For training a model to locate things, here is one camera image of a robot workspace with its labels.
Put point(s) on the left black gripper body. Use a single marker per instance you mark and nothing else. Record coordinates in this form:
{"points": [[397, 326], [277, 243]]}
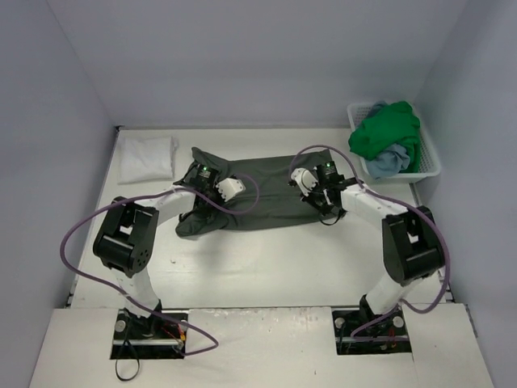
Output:
{"points": [[200, 200]]}

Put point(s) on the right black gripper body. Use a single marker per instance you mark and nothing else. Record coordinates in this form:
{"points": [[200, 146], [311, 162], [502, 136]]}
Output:
{"points": [[319, 200]]}

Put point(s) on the grey green t shirt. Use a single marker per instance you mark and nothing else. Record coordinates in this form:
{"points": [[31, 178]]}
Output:
{"points": [[272, 202]]}

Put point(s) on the white t shirt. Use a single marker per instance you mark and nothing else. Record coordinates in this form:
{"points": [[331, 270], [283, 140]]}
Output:
{"points": [[150, 159]]}

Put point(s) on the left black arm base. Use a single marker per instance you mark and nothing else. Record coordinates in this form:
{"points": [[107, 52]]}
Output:
{"points": [[151, 338]]}

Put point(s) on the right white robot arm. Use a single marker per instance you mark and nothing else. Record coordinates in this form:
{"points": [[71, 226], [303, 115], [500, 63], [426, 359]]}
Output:
{"points": [[411, 250]]}

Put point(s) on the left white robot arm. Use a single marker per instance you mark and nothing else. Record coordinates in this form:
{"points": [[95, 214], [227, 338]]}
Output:
{"points": [[126, 237]]}

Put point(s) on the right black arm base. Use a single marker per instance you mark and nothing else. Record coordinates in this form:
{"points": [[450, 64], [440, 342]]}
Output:
{"points": [[358, 332]]}

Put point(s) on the blue t shirt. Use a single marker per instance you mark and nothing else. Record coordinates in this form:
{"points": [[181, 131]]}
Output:
{"points": [[392, 161]]}

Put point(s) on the white laundry basket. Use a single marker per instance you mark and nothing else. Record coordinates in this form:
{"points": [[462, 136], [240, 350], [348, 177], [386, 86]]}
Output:
{"points": [[392, 142]]}

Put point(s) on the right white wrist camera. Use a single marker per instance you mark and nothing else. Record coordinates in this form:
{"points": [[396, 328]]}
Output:
{"points": [[304, 180]]}

